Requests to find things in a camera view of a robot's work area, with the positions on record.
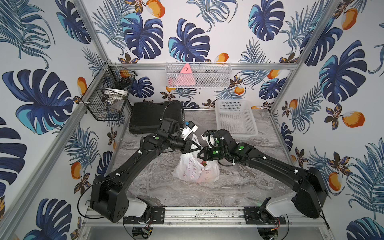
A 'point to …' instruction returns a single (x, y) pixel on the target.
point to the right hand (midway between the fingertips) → (196, 155)
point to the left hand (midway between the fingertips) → (199, 145)
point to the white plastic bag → (189, 167)
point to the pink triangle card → (186, 76)
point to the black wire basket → (105, 99)
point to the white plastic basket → (237, 117)
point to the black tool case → (145, 117)
